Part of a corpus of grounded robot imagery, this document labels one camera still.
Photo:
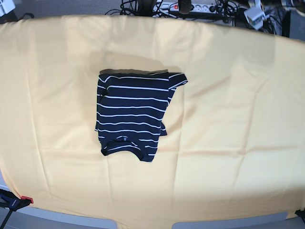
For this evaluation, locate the black clamp at right corner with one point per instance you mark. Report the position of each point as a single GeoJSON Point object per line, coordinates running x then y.
{"type": "Point", "coordinates": [301, 214]}

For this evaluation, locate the yellow table cloth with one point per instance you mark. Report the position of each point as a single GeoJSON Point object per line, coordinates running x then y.
{"type": "Point", "coordinates": [235, 146]}

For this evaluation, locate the navy white striped T-shirt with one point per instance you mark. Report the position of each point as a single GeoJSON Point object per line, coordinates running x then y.
{"type": "Point", "coordinates": [130, 109]}

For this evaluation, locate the blue red table clamp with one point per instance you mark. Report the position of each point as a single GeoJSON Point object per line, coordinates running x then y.
{"type": "Point", "coordinates": [13, 203]}

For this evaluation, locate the white power strip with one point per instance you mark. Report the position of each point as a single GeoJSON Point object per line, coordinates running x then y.
{"type": "Point", "coordinates": [173, 7]}

